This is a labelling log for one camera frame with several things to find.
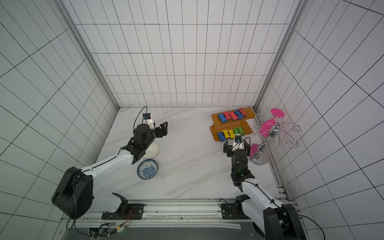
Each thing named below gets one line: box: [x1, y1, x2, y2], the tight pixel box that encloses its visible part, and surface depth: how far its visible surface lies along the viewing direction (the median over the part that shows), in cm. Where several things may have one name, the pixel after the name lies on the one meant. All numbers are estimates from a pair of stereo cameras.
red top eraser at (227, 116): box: [222, 111, 232, 121], surface depth 97 cm
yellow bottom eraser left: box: [222, 129, 231, 139], surface depth 102 cm
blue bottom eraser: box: [217, 132, 226, 142], surface depth 102 cm
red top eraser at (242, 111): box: [238, 107, 247, 117], surface depth 98 cm
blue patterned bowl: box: [137, 159, 159, 180], surface depth 87 cm
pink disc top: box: [270, 108, 285, 118], surface depth 81 cm
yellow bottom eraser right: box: [227, 129, 235, 140], surface depth 102 cm
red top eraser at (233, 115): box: [228, 111, 239, 121], surface depth 97 cm
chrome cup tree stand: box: [248, 113, 301, 166], surface depth 75 cm
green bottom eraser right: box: [237, 126, 245, 136], surface depth 105 cm
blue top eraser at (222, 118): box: [217, 113, 228, 124], surface depth 95 cm
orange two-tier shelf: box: [209, 107, 256, 142], surface depth 100 cm
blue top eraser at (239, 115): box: [234, 110, 244, 120], surface depth 97 cm
